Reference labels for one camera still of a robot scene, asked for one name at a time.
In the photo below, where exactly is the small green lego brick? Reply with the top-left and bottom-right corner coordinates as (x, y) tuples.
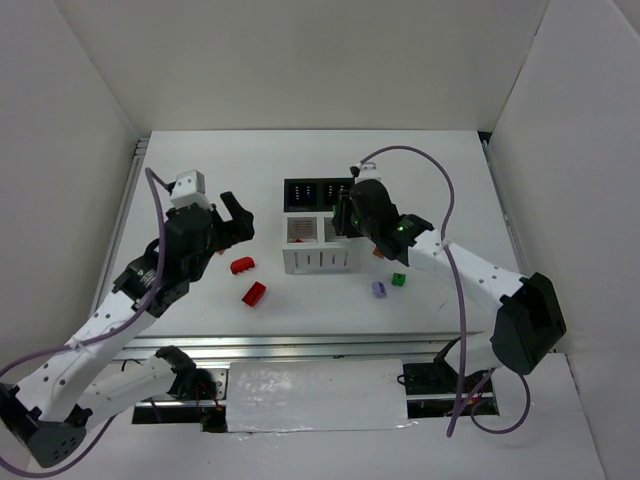
(391, 272), (406, 287)

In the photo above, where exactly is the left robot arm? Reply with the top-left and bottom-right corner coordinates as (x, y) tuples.
(1, 192), (254, 468)

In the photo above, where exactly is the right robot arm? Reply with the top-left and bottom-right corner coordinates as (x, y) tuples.
(332, 179), (567, 393)

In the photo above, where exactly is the red ridged lego brick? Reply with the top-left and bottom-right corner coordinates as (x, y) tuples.
(230, 256), (256, 275)

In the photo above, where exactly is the white container pair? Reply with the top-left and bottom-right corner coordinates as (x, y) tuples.
(282, 212), (361, 274)

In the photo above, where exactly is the black container pair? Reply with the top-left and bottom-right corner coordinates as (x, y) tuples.
(283, 177), (354, 213)

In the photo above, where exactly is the red rectangular lego brick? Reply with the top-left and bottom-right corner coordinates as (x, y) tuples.
(241, 282), (267, 308)

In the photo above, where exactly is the purple hollow lego brick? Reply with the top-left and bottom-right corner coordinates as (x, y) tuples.
(371, 281), (387, 298)

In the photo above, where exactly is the white foam cover panel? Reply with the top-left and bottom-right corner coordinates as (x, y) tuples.
(226, 359), (409, 433)

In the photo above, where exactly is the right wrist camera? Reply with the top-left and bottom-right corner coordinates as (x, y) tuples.
(349, 161), (382, 184)

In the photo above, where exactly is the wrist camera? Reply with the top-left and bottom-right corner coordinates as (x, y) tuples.
(349, 161), (382, 184)
(170, 170), (213, 211)

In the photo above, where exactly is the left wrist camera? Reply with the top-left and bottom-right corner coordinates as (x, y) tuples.
(170, 170), (213, 211)

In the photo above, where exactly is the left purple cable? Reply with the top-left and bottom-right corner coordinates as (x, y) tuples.
(0, 167), (174, 474)

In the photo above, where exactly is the purple cable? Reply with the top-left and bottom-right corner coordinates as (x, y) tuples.
(0, 167), (174, 474)
(358, 145), (532, 439)

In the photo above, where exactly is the aluminium rail frame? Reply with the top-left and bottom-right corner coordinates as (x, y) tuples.
(124, 131), (518, 358)

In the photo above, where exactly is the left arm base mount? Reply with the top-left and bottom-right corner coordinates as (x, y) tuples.
(168, 366), (223, 416)

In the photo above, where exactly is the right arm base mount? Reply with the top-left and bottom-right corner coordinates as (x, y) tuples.
(396, 363), (499, 419)

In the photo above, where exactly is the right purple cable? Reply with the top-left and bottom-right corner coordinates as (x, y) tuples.
(358, 145), (532, 439)

